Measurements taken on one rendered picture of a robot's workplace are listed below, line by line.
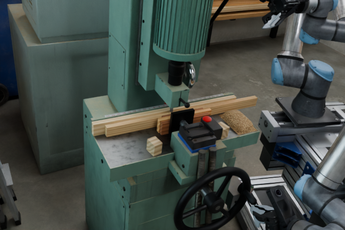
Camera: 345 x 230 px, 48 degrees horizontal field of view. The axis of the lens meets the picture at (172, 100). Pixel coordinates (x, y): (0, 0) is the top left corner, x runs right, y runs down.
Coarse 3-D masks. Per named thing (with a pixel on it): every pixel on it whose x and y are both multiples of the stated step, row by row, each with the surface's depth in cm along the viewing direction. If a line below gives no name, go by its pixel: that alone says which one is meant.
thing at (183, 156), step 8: (176, 136) 128; (176, 144) 128; (184, 144) 125; (216, 144) 127; (176, 152) 129; (184, 152) 124; (208, 152) 123; (224, 152) 127; (176, 160) 130; (184, 160) 124; (192, 160) 121; (216, 160) 127; (184, 168) 125; (192, 168) 124; (216, 168) 130
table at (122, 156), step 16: (256, 128) 148; (96, 144) 131; (112, 144) 130; (128, 144) 131; (144, 144) 132; (224, 144) 140; (240, 144) 145; (112, 160) 124; (128, 160) 124; (144, 160) 125; (160, 160) 129; (112, 176) 122; (128, 176) 126; (176, 176) 127; (192, 176) 126
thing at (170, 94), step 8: (160, 80) 138; (160, 88) 139; (168, 88) 133; (176, 88) 133; (184, 88) 134; (160, 96) 140; (168, 96) 134; (176, 96) 133; (184, 96) 135; (168, 104) 135; (176, 104) 135
